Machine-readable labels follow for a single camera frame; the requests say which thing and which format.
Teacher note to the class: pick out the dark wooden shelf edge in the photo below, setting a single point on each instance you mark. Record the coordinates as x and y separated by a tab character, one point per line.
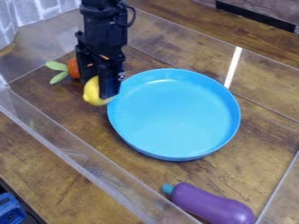
278	13

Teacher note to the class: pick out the blue device corner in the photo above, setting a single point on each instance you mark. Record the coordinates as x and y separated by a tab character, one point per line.
12	213

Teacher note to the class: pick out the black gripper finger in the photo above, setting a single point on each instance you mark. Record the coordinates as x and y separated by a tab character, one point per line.
84	68
110	76

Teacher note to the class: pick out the orange toy carrot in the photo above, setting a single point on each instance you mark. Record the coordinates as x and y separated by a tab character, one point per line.
68	69

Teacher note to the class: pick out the clear acrylic enclosure wall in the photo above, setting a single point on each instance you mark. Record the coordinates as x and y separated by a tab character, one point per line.
64	160

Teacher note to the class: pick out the yellow toy lemon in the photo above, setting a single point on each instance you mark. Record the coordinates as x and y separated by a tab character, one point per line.
91	93

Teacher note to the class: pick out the purple toy eggplant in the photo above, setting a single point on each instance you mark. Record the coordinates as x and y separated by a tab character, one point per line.
215	209

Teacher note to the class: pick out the white patterned curtain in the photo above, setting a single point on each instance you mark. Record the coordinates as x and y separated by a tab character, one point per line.
23	12

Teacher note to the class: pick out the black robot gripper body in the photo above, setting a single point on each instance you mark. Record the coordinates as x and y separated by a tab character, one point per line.
105	35

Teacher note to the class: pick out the blue round plastic tray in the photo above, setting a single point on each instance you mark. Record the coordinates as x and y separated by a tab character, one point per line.
174	114

